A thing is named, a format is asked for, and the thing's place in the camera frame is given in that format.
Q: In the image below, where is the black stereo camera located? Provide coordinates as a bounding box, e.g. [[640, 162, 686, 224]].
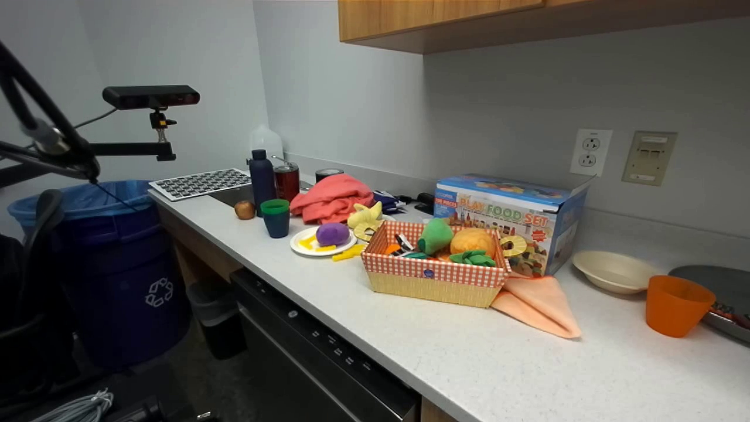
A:
[[100, 85, 198, 111]]

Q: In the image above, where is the orange plastic cup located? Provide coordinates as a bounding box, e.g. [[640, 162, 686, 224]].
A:
[[644, 274, 715, 338]]

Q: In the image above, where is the wooden upper cabinet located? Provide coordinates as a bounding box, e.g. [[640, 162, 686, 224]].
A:
[[338, 0, 750, 54]]

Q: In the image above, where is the beige bowl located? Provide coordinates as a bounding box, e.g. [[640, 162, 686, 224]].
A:
[[571, 251, 655, 296]]

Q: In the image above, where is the yellow plush toy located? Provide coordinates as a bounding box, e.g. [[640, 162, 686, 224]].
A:
[[346, 201, 382, 241]]

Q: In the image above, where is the white keyboard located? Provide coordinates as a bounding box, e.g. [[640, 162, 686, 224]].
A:
[[150, 169, 251, 201]]

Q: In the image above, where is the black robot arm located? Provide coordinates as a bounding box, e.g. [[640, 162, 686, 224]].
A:
[[0, 42, 100, 181]]

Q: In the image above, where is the white wall outlet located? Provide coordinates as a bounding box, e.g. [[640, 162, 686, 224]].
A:
[[570, 129, 612, 176]]

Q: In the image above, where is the checkered toy food basket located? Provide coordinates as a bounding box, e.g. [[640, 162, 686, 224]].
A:
[[361, 221, 508, 308]]

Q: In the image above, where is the orange cloth napkin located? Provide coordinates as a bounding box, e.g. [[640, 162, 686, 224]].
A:
[[491, 276, 580, 339]]

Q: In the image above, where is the blue cup green rim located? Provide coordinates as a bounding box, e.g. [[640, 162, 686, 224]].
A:
[[260, 200, 289, 238]]

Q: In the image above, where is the white paper plate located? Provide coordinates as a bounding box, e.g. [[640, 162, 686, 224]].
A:
[[289, 228, 355, 258]]

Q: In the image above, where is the purple plush ball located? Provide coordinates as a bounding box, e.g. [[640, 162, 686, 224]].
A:
[[317, 222, 350, 246]]

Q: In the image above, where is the black GE dishwasher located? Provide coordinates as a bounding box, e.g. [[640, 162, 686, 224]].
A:
[[230, 269, 420, 422]]

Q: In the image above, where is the pink red towel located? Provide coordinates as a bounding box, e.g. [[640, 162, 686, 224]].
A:
[[291, 173, 374, 222]]

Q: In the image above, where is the green plush vegetable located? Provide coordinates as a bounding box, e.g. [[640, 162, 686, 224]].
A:
[[416, 219, 453, 255]]

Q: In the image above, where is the orange plush fruit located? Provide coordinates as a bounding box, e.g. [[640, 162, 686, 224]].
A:
[[450, 228, 497, 255]]

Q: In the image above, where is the dark blue bottle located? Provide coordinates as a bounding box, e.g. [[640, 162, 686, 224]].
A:
[[249, 149, 277, 204]]

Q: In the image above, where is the dark red jar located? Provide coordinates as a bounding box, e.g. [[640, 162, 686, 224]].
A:
[[273, 162, 299, 200]]

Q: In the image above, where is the beige wall switch plate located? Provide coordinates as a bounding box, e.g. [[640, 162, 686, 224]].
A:
[[621, 131, 676, 188]]

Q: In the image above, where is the blue recycling bin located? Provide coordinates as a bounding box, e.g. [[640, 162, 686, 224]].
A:
[[12, 181, 189, 369]]

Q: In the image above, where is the blue play food box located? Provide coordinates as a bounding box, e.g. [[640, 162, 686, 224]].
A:
[[434, 173, 586, 276]]

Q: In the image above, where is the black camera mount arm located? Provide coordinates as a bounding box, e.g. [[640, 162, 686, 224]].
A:
[[92, 111, 176, 162]]

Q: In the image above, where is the dark grey pan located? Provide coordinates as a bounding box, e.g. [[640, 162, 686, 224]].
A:
[[671, 265, 750, 345]]

